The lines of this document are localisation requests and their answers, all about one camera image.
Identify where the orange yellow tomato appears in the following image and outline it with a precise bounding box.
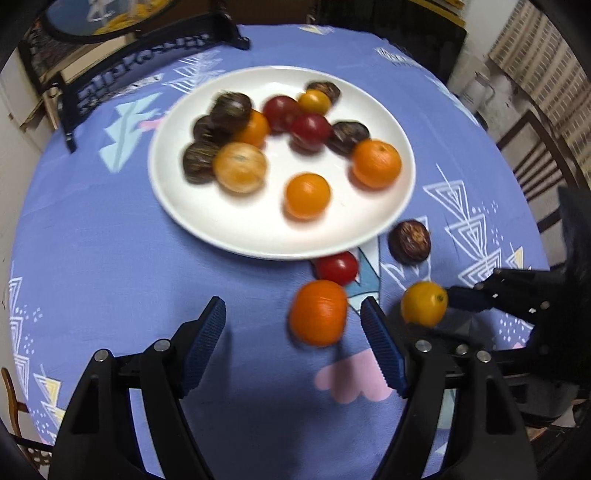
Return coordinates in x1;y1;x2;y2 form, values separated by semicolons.
283;173;332;220

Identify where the black panel behind table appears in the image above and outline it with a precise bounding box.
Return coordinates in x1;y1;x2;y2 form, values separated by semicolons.
312;0;467;83

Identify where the dark water chestnut front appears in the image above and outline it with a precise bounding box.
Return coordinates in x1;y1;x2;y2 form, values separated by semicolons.
182;141;219;185

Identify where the black framed deer screen ornament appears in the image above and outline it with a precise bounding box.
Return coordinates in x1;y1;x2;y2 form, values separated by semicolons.
16;1;250;151

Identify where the large orange mandarin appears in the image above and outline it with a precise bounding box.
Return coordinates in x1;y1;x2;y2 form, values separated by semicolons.
287;280;349;347

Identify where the peeled orange mandarin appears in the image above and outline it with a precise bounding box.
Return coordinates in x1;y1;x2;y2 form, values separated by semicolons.
212;142;267;195

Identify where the wooden chair left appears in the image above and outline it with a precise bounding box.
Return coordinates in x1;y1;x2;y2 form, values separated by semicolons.
1;367;52;471

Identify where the small red tomato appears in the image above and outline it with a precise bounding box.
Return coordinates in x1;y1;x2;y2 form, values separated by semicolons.
315;251;359;286

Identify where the white thermos jug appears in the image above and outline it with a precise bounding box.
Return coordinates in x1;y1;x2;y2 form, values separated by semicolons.
460;72;495;114

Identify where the dark water chestnut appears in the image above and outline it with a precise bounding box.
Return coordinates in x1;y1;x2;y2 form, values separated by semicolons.
388;220;432;265
182;141;219;185
192;115;232;146

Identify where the wooden chair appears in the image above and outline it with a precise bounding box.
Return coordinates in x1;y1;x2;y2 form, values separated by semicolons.
496;110;590;203
1;367;52;471

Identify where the white round plate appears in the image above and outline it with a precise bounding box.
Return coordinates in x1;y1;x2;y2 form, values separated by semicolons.
147;66;416;260

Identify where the small orange mandarin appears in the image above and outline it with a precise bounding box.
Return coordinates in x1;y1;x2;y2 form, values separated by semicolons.
232;110;270;149

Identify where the blue patterned tablecloth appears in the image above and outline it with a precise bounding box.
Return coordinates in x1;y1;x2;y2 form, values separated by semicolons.
9;25;548;479

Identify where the orange mandarin bottom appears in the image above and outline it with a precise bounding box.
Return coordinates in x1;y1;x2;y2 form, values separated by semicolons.
351;139;402;190

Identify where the yellow tomato with stem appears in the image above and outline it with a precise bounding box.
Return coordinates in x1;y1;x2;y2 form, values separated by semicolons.
401;281;449;328

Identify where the wooden chair right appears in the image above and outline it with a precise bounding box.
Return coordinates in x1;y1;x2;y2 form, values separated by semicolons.
496;110;590;203

